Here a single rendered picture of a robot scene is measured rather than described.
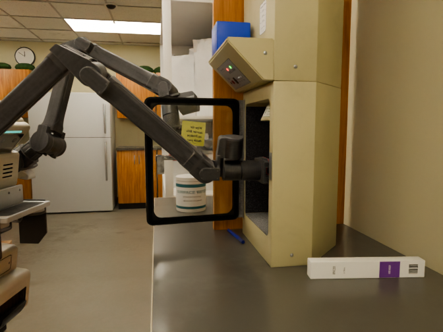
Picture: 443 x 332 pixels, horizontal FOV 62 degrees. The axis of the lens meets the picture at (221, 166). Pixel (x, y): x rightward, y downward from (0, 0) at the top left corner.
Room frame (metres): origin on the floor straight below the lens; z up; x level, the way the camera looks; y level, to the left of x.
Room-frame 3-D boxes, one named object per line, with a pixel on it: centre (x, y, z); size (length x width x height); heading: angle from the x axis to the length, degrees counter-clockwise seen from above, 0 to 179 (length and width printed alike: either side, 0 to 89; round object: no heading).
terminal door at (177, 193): (1.17, 0.09, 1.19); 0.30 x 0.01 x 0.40; 106
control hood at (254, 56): (1.06, -0.04, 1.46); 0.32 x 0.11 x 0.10; 10
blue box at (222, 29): (1.15, -0.03, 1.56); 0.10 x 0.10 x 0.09; 10
